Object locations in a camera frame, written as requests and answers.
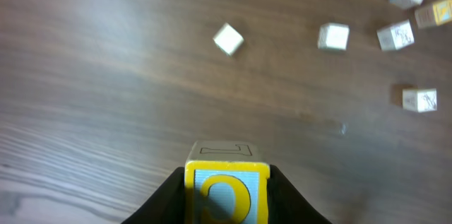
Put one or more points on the white block green Z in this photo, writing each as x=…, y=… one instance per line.
x=333, y=36

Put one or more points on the white block green J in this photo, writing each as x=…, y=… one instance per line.
x=420, y=100

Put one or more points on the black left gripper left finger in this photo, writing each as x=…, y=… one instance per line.
x=166, y=205

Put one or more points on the white block green V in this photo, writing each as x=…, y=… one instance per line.
x=396, y=36

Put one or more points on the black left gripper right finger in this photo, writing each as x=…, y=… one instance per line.
x=285, y=203

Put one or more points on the plain white picture block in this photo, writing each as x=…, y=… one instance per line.
x=228, y=39

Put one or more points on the yellow top letter block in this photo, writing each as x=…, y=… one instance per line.
x=225, y=182

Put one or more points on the yellow top block red mark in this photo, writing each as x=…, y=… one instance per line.
x=434, y=14

